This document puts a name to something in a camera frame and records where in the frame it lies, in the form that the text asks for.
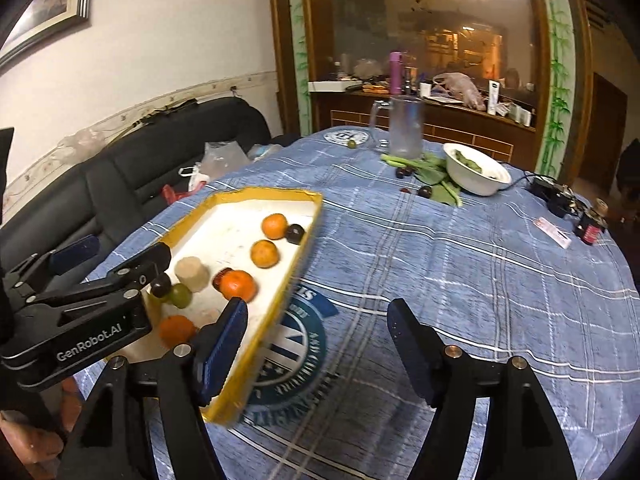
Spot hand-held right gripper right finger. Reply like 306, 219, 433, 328
387, 297, 580, 480

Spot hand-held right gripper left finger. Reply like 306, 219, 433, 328
60, 297, 250, 480

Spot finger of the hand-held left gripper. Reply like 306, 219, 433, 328
20, 233, 104, 281
65, 241, 174, 293

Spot beige cylinder chunk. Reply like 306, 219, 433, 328
174, 256, 211, 293

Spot green grape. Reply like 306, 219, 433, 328
167, 283, 194, 310

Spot orange tangerine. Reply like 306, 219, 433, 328
250, 239, 280, 269
261, 213, 290, 241
159, 315, 197, 348
221, 269, 258, 303

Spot yellow rimmed white tray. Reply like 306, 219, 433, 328
125, 186, 325, 426

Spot person's left hand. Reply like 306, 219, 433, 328
0, 374, 93, 467

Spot red plastic bag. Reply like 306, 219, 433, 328
160, 183, 195, 207

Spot black sofa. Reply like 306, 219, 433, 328
0, 96, 275, 281

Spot clear plastic bag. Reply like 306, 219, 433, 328
179, 140, 252, 192

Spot green leafy vegetables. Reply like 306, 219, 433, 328
380, 152, 465, 208

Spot white card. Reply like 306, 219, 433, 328
534, 216, 572, 249

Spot white bowl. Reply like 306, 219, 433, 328
442, 142, 514, 197

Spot green leaves in bowl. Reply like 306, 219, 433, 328
456, 151, 493, 176

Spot clear glass pitcher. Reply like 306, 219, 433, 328
389, 95, 426, 159

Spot wooden sideboard cabinet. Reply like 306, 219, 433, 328
307, 85, 540, 167

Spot white flat box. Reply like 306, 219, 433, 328
308, 79, 364, 93

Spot pink plastic bag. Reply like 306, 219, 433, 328
432, 72, 489, 112

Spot purple bottle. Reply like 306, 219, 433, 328
389, 51, 405, 96

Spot black charger with cables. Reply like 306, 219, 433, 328
510, 172, 586, 218

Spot framed wall picture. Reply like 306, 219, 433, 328
0, 0, 97, 72

